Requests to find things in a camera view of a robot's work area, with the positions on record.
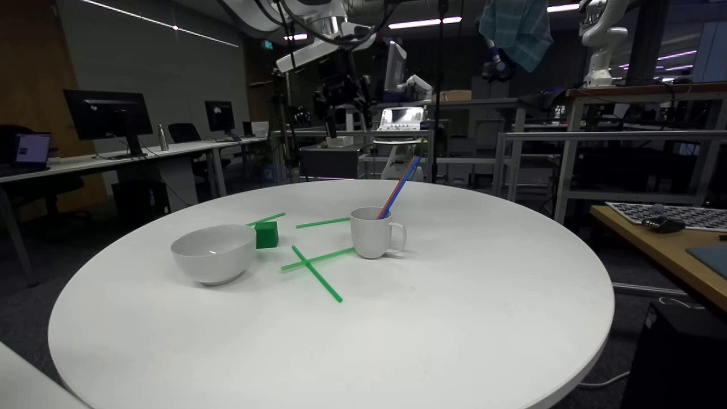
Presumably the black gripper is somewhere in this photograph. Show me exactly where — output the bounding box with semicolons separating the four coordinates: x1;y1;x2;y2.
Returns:
312;64;362;115

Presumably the red straw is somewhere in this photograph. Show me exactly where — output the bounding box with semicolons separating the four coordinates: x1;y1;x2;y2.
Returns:
377;180;403;221

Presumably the blue straw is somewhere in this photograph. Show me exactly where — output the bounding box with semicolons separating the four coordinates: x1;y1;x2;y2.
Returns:
378;154;424;221

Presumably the green straw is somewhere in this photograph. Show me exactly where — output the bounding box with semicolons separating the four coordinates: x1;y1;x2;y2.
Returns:
245;208;289;230
280;246;357;273
292;215;351;232
289;243;345;304

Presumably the white mug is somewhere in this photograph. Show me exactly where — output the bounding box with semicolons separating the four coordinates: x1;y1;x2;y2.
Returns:
348;207;409;261

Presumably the small black monitor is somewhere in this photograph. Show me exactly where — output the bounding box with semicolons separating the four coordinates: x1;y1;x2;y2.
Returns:
202;98;235;137

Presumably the black office chair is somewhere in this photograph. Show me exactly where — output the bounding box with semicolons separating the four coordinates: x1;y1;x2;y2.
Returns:
166;119;203;144

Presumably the green cube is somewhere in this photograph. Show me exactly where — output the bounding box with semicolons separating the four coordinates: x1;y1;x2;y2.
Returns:
253;221;280;249

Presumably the teal cloth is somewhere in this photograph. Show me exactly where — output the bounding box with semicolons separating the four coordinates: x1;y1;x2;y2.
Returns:
476;0;554;75

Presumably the long white desk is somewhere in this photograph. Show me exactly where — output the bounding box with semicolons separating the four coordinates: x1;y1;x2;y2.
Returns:
0;137;268;279

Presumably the white bowl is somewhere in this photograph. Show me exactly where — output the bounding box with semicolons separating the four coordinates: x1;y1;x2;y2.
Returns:
168;223;260;288

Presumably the large black monitor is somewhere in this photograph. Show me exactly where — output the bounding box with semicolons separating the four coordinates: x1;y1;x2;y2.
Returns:
60;89;155;158

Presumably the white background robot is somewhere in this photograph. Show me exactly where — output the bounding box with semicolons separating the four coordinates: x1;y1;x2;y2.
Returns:
578;0;632;89

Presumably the open laptop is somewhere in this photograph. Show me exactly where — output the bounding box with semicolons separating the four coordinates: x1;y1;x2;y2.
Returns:
11;129;53;171

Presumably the grey keyboard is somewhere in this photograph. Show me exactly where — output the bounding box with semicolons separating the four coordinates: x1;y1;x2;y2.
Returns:
604;198;727;234

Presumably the black computer mouse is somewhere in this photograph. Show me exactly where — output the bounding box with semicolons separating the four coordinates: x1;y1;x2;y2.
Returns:
643;213;687;236

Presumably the wooden desk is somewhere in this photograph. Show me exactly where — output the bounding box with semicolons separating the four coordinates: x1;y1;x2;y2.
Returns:
588;202;727;313

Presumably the white side table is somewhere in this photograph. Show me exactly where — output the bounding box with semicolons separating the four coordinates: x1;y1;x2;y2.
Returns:
0;340;88;409

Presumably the black box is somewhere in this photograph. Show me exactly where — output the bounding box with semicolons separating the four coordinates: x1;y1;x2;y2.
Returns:
618;298;727;409

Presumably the grey metal frame table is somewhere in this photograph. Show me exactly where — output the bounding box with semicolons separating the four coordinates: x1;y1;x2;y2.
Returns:
495;84;727;223

